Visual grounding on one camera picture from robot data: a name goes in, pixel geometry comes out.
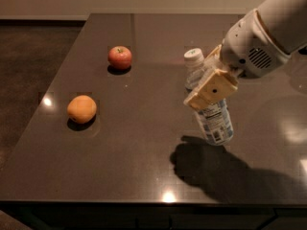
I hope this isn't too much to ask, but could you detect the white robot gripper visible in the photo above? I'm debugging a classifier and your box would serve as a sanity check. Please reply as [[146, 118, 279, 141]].
[[183, 10, 290, 110]]

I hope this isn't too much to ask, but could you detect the clear plastic water bottle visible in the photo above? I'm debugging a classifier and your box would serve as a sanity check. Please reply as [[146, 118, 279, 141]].
[[184, 48, 233, 146]]

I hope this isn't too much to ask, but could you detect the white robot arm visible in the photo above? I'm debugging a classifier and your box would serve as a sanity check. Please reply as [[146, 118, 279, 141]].
[[184, 0, 307, 110]]

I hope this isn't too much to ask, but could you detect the red apple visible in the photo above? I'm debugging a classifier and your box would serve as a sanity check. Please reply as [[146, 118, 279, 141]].
[[107, 46, 132, 70]]

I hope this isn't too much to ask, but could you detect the orange fruit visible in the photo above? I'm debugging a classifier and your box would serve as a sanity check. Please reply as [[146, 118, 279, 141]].
[[67, 95, 97, 124]]

